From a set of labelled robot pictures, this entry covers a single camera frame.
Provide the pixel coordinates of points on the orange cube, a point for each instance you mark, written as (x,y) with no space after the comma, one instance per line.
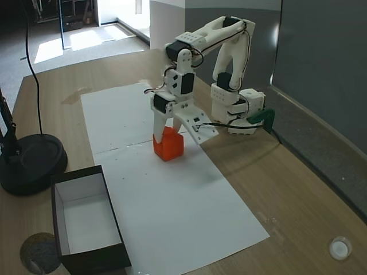
(172,146)

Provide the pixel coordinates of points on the brown cardboard box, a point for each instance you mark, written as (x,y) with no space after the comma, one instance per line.
(86,217)

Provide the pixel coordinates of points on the white paper sheet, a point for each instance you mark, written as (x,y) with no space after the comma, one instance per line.
(123,114)
(177,206)

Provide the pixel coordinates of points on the green table clamp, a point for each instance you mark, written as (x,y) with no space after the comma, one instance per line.
(262,116)

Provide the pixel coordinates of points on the black desk lamp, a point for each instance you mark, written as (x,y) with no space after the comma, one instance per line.
(37,163)

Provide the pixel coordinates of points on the gray desk partition panel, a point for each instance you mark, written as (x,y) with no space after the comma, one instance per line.
(315,57)

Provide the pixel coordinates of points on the small white round cap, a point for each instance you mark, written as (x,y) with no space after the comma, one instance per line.
(340,248)

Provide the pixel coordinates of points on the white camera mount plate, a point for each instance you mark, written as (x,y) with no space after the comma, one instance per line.
(207,134)

